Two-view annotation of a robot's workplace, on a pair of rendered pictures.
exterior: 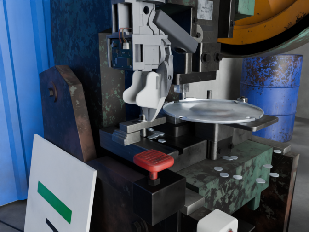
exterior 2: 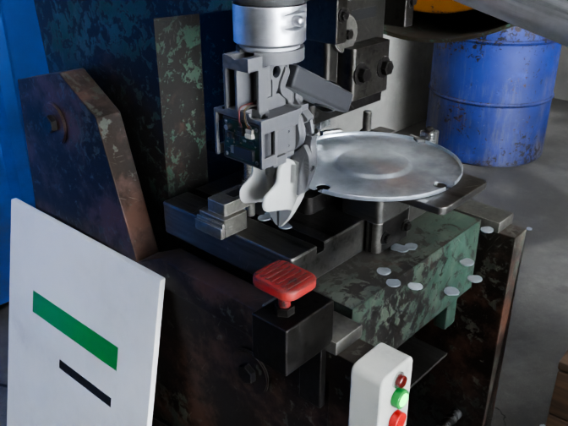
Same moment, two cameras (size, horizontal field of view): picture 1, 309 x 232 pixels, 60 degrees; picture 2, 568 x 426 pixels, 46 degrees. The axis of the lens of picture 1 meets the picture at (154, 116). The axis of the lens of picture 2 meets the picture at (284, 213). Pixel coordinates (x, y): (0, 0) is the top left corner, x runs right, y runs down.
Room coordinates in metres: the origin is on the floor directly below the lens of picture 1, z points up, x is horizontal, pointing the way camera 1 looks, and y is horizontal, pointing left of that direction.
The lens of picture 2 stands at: (-0.22, 0.07, 1.19)
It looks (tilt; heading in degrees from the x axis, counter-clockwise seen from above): 26 degrees down; 355
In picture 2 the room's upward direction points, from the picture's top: straight up
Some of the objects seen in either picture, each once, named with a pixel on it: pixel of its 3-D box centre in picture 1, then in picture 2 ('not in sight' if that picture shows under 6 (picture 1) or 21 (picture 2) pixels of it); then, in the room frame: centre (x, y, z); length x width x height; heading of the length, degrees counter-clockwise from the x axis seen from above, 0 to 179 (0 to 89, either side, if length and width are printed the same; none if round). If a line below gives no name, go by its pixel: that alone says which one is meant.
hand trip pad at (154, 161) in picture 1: (153, 174); (284, 300); (0.48, 0.00, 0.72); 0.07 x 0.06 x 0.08; 43
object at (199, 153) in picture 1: (179, 133); (312, 200); (0.87, -0.09, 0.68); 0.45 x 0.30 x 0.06; 133
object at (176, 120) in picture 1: (180, 110); not in sight; (0.87, -0.09, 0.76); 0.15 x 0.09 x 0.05; 133
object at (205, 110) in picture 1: (211, 108); (372, 162); (0.78, -0.17, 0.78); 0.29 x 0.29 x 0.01
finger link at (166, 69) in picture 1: (159, 71); (296, 155); (0.46, -0.01, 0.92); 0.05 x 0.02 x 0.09; 42
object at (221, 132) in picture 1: (224, 134); (394, 207); (0.74, -0.20, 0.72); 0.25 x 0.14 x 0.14; 43
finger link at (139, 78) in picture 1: (137, 96); (259, 189); (0.48, 0.03, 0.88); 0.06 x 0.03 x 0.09; 132
